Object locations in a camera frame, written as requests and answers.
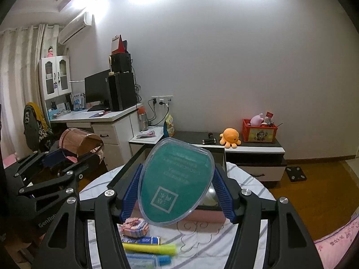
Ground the small doll figurine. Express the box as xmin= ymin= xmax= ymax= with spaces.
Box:
xmin=47 ymin=46 xmax=55 ymax=58

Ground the white striped curtain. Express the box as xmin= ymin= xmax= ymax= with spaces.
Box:
xmin=1 ymin=24 xmax=60 ymax=158

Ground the yellow highlighter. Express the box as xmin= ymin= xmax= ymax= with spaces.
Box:
xmin=122 ymin=243 xmax=176 ymax=256

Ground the black computer monitor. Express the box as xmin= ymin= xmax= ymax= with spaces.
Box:
xmin=85 ymin=70 xmax=110 ymax=111

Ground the orange octopus plush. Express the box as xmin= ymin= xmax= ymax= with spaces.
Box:
xmin=220 ymin=128 xmax=242 ymax=149

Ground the blue highlighter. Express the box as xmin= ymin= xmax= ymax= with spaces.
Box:
xmin=126 ymin=253 xmax=172 ymax=269

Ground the low black white cabinet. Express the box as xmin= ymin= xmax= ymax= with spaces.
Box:
xmin=173 ymin=131 xmax=287 ymax=182

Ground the black floor scale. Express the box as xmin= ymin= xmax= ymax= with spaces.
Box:
xmin=285 ymin=166 xmax=307 ymax=182

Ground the white glass door cabinet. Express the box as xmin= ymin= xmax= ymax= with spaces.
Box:
xmin=38 ymin=56 xmax=72 ymax=101

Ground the black computer tower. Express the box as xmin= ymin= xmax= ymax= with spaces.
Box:
xmin=108 ymin=72 xmax=137 ymax=112

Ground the white wall power strip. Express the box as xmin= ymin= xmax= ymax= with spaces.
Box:
xmin=151 ymin=95 xmax=173 ymax=104

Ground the rose gold metal cup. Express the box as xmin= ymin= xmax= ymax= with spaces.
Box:
xmin=59 ymin=128 xmax=104 ymax=163

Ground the white desk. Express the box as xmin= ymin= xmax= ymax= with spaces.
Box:
xmin=49 ymin=103 xmax=144 ymax=171

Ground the red white desk calendar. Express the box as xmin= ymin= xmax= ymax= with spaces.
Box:
xmin=111 ymin=35 xmax=128 ymax=55

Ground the black speaker box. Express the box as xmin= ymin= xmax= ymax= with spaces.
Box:
xmin=109 ymin=53 xmax=132 ymax=73

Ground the white nightstand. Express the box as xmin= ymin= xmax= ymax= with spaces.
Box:
xmin=129 ymin=126 xmax=164 ymax=156

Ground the pink black storage box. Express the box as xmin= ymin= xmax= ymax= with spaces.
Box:
xmin=107 ymin=138 xmax=243 ymax=226

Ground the black office chair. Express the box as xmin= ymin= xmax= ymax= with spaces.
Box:
xmin=23 ymin=102 xmax=55 ymax=152

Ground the red toy box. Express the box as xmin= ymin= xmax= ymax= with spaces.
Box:
xmin=242 ymin=119 xmax=278 ymax=143

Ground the teal round plastic container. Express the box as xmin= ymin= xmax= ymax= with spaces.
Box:
xmin=138 ymin=138 xmax=215 ymax=226

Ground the yellow snack bag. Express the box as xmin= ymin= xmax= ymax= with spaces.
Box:
xmin=163 ymin=114 xmax=175 ymax=137

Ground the pink plush toy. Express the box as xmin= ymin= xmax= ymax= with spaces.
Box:
xmin=250 ymin=113 xmax=264 ymax=126

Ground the white air conditioner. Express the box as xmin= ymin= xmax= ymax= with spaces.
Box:
xmin=58 ymin=12 xmax=93 ymax=45

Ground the pink bed quilt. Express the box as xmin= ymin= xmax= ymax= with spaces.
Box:
xmin=314 ymin=213 xmax=358 ymax=268

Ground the orange cap water bottle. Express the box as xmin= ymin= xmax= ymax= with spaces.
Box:
xmin=138 ymin=106 xmax=149 ymax=131

